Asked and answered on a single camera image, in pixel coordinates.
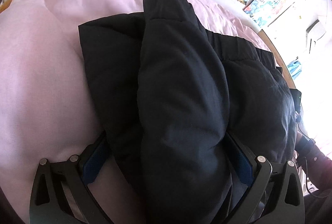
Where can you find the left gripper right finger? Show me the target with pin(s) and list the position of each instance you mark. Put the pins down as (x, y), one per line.
(274, 193)

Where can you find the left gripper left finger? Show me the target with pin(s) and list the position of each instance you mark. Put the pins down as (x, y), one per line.
(48, 202)

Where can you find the black padded jacket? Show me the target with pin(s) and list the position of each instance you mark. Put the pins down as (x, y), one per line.
(167, 91)

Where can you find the person right hand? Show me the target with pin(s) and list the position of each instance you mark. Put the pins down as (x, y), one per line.
(316, 165)

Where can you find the blue hanging cloth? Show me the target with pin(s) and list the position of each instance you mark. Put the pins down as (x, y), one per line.
(294, 68)

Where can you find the pink bed sheet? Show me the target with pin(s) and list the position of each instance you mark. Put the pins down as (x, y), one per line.
(46, 110)

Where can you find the white air conditioner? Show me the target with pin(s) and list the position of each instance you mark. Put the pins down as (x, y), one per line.
(315, 31)

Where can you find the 2024 dragon city drawing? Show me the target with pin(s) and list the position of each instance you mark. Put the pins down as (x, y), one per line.
(264, 12)

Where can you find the wooden bed frame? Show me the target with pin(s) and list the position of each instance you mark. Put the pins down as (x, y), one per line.
(286, 74)

